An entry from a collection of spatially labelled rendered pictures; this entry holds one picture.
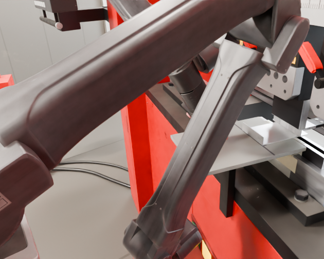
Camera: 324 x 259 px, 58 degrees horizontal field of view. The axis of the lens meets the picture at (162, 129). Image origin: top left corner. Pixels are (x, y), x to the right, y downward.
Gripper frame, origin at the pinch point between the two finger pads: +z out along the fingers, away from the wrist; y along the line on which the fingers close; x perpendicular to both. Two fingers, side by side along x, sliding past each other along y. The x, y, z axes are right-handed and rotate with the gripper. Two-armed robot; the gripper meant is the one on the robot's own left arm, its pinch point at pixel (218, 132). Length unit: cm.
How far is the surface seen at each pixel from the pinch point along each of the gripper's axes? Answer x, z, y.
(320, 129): -30.5, 31.8, 9.9
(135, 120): 19, 29, 84
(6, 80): 75, -13, 157
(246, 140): -4.6, 5.9, -1.5
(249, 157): -1.7, 4.2, -8.1
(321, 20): -24.9, -14.0, -8.9
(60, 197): 97, 65, 126
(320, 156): -13.9, 11.3, -13.3
